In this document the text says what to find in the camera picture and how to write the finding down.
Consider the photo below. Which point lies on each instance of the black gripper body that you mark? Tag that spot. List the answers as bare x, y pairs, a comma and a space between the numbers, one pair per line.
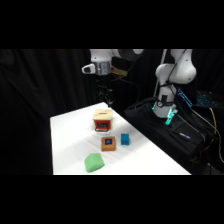
103, 83

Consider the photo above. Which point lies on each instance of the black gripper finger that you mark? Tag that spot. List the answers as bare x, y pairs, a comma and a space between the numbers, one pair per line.
108, 98
101, 96

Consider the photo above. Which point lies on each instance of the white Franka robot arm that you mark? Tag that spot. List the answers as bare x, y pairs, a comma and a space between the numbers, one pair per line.
175, 71

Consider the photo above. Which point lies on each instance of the green triangle wedge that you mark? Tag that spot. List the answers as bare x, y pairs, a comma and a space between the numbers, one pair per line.
94, 162

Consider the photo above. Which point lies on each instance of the wooden toy oven box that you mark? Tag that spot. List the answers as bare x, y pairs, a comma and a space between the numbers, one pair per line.
102, 120

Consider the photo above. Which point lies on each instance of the blue cube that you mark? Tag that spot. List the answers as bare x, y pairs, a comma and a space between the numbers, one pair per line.
125, 139

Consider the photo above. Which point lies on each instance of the small wooden square block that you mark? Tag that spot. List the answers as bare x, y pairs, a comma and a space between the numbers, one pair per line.
108, 143

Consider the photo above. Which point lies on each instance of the black curtain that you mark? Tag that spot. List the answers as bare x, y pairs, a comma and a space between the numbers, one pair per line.
43, 100

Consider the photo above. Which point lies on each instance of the black robot stand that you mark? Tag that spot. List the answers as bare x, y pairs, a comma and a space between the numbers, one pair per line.
166, 136

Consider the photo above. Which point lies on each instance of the blue lit keyboard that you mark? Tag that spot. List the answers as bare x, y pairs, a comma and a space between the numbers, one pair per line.
203, 98

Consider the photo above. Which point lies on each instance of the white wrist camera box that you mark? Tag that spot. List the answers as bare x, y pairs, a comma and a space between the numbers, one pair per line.
89, 68

